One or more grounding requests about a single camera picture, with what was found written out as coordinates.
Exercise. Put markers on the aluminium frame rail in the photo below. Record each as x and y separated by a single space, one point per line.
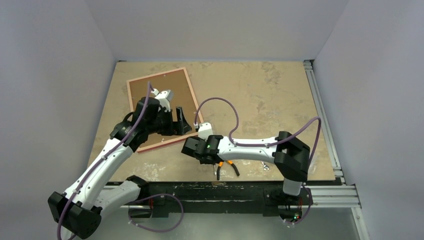
341 196

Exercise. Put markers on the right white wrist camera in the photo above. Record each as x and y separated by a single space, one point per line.
204 130

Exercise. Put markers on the pink picture frame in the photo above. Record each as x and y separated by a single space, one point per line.
177 81

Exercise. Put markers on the silver wrench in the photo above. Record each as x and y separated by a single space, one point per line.
265 166

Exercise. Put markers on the orange black pliers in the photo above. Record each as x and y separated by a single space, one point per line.
218 169

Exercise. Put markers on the clear screw organizer box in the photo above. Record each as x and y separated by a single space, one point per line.
313 165

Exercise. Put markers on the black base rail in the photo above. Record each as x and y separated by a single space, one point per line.
159 199

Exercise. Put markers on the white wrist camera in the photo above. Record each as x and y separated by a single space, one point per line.
204 130
165 96

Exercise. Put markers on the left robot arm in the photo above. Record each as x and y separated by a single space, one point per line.
80 208

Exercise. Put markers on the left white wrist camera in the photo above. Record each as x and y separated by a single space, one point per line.
165 96

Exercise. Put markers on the yellow handled screwdriver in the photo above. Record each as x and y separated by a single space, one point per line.
215 167

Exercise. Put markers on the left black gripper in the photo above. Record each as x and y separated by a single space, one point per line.
175 128

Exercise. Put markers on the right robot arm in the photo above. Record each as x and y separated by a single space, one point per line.
290 155

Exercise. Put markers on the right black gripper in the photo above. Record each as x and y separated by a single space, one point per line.
189 146

